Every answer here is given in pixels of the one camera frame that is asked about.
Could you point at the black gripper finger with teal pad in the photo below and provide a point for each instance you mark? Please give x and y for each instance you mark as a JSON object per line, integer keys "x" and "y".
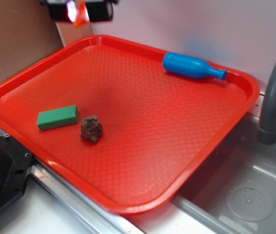
{"x": 99, "y": 10}
{"x": 61, "y": 10}

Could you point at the brown cardboard panel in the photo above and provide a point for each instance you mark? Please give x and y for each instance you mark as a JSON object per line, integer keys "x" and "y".
{"x": 27, "y": 35}

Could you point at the blue toy bottle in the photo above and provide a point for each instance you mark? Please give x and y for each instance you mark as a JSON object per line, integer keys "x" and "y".
{"x": 191, "y": 67}

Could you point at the green rectangular block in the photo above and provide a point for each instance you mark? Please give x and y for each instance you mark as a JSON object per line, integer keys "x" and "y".
{"x": 58, "y": 117}

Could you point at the brown rock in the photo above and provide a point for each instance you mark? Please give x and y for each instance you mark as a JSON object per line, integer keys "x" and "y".
{"x": 91, "y": 129}

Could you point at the red plastic tray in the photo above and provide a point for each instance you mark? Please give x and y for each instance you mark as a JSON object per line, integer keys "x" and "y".
{"x": 158, "y": 127}

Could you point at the grey plastic sink basin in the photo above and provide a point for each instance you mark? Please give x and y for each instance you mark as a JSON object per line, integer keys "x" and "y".
{"x": 234, "y": 189}

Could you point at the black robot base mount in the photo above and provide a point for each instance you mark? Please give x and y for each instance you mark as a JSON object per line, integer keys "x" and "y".
{"x": 15, "y": 167}

